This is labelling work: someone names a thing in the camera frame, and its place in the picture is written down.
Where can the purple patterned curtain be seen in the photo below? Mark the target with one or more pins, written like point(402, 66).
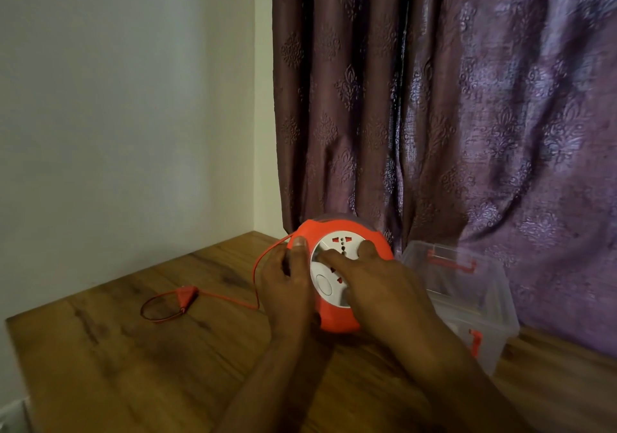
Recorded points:
point(482, 86)

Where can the white wall socket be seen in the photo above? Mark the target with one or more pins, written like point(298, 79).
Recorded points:
point(13, 418)

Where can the person's left hand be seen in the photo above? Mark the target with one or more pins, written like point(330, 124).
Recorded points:
point(287, 298)

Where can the person's right hand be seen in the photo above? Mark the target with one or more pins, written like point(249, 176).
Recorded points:
point(390, 298)

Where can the clear plastic box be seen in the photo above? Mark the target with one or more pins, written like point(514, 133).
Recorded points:
point(477, 293)

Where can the orange extension cord reel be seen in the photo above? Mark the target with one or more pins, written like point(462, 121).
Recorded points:
point(320, 230)

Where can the person's right forearm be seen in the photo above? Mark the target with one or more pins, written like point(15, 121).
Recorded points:
point(472, 389)

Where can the person's left forearm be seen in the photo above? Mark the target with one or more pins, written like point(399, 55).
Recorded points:
point(270, 389)

